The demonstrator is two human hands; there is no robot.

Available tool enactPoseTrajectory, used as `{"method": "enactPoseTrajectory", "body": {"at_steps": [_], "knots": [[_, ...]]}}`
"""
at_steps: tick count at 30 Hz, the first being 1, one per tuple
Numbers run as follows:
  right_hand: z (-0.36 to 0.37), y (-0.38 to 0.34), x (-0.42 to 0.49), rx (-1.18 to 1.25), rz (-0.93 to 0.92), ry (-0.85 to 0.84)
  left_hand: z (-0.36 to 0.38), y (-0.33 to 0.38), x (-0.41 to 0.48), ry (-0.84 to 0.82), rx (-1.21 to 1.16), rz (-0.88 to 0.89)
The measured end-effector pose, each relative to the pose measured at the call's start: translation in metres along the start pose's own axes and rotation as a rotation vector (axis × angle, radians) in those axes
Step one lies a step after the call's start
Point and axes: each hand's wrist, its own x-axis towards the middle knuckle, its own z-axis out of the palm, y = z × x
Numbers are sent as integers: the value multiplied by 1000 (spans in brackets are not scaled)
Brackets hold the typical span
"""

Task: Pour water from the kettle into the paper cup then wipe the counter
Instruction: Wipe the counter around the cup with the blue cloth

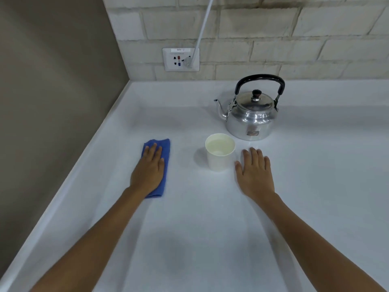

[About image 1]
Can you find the person's right hand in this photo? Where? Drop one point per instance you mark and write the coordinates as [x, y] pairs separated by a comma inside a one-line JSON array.
[[254, 177]]

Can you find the person's left hand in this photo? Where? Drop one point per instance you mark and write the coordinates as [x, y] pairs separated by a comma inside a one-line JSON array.
[[147, 174]]

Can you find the person's left thumb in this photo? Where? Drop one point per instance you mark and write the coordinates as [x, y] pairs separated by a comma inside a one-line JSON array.
[[163, 164]]

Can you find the person's left middle finger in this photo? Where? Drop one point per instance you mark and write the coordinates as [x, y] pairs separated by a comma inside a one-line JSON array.
[[153, 151]]

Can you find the person's right thumb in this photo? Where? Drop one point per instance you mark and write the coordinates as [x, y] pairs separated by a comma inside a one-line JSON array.
[[239, 169]]

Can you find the person's right little finger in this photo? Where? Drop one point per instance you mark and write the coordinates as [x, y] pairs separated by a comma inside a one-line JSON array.
[[267, 163]]

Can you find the person's right middle finger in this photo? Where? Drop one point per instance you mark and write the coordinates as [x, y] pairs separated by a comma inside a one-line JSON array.
[[253, 156]]

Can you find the person's left forearm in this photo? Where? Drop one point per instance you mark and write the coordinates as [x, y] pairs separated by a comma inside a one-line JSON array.
[[94, 240]]

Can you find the person's right forearm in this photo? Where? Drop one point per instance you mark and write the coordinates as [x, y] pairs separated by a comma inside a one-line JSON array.
[[310, 240]]

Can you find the blue cleaning cloth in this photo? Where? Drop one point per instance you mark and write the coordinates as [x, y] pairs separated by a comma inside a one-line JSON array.
[[165, 155]]

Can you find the white paper cup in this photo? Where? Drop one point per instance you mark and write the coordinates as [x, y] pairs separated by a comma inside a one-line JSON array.
[[220, 159]]

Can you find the silver metal kettle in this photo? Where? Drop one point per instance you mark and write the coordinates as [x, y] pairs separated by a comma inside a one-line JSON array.
[[249, 124]]

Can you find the silver kettle lid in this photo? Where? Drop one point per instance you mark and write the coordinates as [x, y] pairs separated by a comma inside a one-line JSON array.
[[255, 101]]

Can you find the white power plug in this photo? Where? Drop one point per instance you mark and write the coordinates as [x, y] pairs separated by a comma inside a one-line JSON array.
[[188, 61]]

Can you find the white wall socket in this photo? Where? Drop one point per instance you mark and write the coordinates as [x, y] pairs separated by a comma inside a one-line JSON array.
[[171, 60]]

